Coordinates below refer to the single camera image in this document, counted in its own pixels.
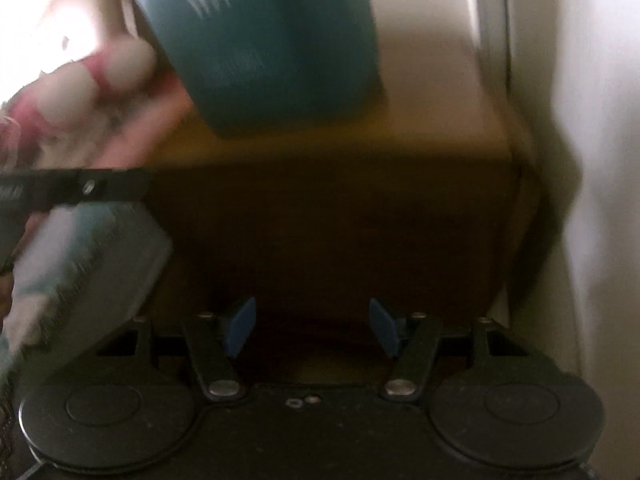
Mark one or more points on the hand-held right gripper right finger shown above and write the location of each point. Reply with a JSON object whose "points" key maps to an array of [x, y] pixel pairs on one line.
{"points": [[384, 325]]}

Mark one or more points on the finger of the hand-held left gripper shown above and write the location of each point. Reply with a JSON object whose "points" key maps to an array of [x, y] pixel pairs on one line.
{"points": [[100, 187]]}

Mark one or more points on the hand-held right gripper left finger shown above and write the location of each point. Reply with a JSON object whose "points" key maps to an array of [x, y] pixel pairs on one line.
{"points": [[240, 325]]}

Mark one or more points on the teal deer print bin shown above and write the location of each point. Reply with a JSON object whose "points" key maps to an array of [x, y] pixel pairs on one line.
{"points": [[270, 50]]}

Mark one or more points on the printed blanket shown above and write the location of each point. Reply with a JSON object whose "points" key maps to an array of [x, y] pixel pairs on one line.
{"points": [[100, 260]]}

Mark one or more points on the wooden nightstand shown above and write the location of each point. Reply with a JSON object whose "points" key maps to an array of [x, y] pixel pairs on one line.
{"points": [[325, 220]]}

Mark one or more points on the pink plush toy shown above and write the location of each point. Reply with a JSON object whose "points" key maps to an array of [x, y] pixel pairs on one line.
{"points": [[120, 67]]}

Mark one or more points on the white wardrobe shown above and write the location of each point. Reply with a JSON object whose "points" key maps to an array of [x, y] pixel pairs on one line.
{"points": [[590, 110]]}

